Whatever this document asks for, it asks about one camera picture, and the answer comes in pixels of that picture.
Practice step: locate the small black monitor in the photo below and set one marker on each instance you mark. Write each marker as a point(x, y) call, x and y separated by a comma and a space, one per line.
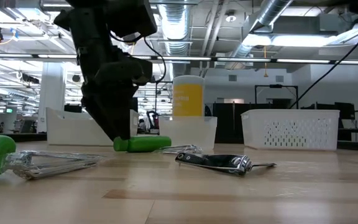
point(72, 108)

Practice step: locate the round silver air duct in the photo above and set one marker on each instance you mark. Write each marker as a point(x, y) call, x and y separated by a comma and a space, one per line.
point(176, 28)

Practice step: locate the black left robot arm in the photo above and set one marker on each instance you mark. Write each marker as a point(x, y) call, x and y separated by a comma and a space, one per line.
point(89, 31)

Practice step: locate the black partition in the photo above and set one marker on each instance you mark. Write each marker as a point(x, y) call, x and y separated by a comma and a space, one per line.
point(228, 124)

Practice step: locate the clear plastic bin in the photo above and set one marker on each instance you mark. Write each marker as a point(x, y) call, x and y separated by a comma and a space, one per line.
point(191, 130)

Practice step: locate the white solid plastic bin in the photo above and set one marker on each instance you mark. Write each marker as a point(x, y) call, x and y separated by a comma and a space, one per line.
point(67, 130)

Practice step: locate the white column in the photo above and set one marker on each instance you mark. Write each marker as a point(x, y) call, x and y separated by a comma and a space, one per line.
point(51, 93)

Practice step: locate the black metal frame stand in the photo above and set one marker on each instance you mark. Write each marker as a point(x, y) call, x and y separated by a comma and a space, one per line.
point(275, 86)

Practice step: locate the slanted silver air duct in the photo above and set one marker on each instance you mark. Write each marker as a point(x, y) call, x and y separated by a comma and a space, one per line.
point(272, 12)

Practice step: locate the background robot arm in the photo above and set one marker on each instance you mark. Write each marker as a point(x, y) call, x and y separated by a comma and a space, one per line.
point(152, 121)

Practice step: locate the yellow canister with white lid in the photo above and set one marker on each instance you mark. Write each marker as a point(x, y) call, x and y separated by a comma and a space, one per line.
point(188, 99)

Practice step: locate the black background equipment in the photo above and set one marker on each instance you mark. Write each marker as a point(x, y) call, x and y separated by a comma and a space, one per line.
point(346, 110)

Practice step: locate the long ceiling light strip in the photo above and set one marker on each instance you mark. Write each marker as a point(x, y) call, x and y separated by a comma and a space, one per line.
point(228, 59)

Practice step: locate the white perforated plastic basket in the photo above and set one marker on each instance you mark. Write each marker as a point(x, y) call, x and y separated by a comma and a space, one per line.
point(259, 118)

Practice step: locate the chrome open nail clipper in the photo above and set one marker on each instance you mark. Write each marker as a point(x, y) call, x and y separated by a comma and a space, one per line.
point(210, 161)

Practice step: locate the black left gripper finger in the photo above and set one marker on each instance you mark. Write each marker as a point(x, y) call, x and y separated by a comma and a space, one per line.
point(126, 112)
point(107, 115)

